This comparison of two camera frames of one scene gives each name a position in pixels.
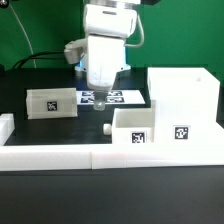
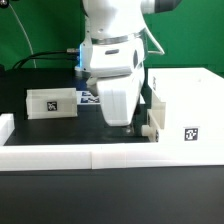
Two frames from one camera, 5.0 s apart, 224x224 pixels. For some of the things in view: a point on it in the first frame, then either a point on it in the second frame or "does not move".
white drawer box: [133, 125] to [156, 120]
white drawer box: [46, 103] does not move
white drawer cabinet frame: [186, 106] does not move
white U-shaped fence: [64, 157] does not move
